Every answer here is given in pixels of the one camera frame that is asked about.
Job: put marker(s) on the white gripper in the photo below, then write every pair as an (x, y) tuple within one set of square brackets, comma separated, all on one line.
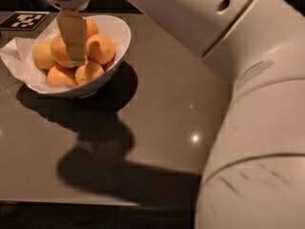
[(74, 27)]

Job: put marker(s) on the black white fiducial marker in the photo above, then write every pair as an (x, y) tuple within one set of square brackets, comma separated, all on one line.
[(23, 20)]

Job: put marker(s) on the white ceramic bowl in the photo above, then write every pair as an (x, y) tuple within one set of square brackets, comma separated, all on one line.
[(119, 33)]

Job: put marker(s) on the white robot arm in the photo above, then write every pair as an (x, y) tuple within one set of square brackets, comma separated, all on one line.
[(255, 174)]

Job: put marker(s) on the orange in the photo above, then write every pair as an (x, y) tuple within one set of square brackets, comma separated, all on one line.
[(59, 75), (60, 55), (42, 56), (100, 49), (88, 72), (92, 28)]

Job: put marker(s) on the white paper liner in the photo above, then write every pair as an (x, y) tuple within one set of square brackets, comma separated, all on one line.
[(17, 56)]

